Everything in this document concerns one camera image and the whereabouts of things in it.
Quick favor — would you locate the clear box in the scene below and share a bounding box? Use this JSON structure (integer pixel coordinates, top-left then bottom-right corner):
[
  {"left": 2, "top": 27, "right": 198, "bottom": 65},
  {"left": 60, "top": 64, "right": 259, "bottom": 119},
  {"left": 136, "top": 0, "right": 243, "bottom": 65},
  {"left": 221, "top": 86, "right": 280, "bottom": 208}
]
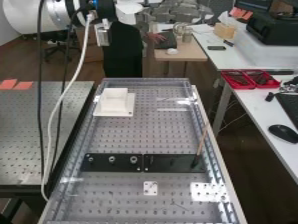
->
[{"left": 39, "top": 77, "right": 248, "bottom": 224}]

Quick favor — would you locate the small white box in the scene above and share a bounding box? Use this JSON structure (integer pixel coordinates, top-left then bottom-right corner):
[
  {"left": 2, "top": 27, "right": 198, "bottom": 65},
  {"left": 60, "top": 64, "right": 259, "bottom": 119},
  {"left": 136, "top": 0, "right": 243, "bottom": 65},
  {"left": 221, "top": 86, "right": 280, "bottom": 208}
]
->
[{"left": 92, "top": 87, "right": 138, "bottom": 118}]

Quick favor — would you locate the thin stick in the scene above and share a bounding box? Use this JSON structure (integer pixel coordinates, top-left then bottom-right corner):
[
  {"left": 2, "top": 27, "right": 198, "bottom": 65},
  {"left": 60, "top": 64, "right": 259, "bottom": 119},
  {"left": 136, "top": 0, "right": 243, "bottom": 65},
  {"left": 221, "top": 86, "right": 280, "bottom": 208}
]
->
[{"left": 194, "top": 127, "right": 211, "bottom": 168}]

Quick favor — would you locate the black plate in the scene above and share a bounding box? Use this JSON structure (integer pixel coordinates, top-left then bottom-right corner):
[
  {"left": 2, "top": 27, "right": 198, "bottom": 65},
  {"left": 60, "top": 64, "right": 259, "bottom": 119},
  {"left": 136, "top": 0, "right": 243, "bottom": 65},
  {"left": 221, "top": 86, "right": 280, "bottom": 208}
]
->
[{"left": 80, "top": 152, "right": 209, "bottom": 174}]

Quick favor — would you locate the person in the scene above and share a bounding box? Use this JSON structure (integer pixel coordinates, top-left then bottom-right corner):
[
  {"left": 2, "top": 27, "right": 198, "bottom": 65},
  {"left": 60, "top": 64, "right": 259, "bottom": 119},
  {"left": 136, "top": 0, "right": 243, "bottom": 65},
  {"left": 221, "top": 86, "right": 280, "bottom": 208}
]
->
[{"left": 103, "top": 18, "right": 168, "bottom": 80}]

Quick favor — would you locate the wooden desk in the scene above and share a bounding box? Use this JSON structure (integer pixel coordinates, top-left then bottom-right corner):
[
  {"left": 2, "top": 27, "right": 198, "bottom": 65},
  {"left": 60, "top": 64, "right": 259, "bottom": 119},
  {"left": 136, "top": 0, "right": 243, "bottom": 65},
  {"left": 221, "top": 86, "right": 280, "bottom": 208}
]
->
[{"left": 152, "top": 30, "right": 209, "bottom": 78}]

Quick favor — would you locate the black keyboard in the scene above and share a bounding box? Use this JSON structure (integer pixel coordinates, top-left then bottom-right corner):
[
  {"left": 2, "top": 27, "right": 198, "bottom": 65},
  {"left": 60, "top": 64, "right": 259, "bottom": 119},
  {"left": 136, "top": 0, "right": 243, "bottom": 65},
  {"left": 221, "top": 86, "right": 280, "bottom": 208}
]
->
[
  {"left": 275, "top": 92, "right": 298, "bottom": 132},
  {"left": 155, "top": 31, "right": 180, "bottom": 51}
]

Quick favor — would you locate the red tray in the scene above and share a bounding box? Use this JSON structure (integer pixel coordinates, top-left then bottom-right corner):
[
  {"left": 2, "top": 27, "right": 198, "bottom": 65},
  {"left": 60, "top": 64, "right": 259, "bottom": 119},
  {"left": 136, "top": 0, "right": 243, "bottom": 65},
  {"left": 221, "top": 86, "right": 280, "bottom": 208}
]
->
[
  {"left": 245, "top": 69, "right": 283, "bottom": 90},
  {"left": 220, "top": 69, "right": 259, "bottom": 91}
]

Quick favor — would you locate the small white square board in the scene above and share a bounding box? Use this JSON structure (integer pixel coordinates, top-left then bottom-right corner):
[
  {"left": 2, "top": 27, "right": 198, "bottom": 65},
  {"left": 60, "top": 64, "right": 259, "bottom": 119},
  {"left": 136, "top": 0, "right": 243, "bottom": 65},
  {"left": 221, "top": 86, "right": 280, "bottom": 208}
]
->
[{"left": 142, "top": 180, "right": 160, "bottom": 197}]

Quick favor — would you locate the metal cup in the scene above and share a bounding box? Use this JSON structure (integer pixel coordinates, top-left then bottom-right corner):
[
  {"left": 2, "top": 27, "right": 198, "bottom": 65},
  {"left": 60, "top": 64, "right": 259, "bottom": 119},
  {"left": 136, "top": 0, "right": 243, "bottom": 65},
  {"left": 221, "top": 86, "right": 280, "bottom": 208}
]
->
[{"left": 182, "top": 27, "right": 195, "bottom": 44}]

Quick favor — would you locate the long white desk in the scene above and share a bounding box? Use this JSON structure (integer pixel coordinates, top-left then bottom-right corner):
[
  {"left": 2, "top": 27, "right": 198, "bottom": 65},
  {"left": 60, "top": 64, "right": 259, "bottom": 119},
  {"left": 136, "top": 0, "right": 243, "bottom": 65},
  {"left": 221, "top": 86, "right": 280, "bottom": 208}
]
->
[{"left": 191, "top": 19, "right": 298, "bottom": 188}]

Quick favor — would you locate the office chair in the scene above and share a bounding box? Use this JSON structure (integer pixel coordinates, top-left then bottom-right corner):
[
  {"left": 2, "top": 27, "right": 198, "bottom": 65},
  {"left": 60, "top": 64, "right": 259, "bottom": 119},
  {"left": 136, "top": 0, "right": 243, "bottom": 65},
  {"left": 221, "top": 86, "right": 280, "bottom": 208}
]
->
[{"left": 43, "top": 29, "right": 78, "bottom": 63}]

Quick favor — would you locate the orange paper pad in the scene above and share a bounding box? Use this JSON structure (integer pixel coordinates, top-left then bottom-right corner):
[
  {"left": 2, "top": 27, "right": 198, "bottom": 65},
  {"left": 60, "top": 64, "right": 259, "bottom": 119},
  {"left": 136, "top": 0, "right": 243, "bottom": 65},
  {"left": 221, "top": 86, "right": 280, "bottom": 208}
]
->
[
  {"left": 13, "top": 80, "right": 35, "bottom": 91},
  {"left": 0, "top": 79, "right": 19, "bottom": 91}
]

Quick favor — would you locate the small wooden box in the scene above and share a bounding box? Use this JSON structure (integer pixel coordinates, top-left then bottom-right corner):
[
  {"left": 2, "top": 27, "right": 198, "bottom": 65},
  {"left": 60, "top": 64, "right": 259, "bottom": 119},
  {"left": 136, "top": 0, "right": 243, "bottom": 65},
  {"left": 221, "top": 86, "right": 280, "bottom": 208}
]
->
[{"left": 213, "top": 22, "right": 237, "bottom": 40}]

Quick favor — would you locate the black computer mouse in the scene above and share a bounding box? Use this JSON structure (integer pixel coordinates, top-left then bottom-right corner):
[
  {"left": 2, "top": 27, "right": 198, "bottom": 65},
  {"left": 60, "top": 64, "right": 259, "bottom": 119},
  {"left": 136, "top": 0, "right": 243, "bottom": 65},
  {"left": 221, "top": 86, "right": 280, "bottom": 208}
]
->
[{"left": 268, "top": 123, "right": 298, "bottom": 145}]

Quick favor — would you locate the black hard case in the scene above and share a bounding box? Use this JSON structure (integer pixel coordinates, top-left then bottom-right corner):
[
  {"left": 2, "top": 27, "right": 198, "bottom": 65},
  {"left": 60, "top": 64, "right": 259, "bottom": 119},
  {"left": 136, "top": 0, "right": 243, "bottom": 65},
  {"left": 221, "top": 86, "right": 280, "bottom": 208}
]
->
[{"left": 245, "top": 9, "right": 298, "bottom": 47}]

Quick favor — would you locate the white cable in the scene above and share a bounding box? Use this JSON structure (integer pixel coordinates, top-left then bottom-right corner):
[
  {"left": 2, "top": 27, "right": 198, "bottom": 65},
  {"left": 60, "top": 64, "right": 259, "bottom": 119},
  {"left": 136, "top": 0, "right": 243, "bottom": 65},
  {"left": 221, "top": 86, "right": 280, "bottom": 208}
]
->
[{"left": 41, "top": 12, "right": 98, "bottom": 203}]

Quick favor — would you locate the black cable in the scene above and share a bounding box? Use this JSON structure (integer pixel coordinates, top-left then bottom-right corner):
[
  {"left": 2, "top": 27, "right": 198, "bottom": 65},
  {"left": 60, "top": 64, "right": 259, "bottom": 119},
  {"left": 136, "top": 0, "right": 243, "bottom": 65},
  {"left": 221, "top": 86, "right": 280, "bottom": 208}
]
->
[{"left": 37, "top": 0, "right": 49, "bottom": 196}]

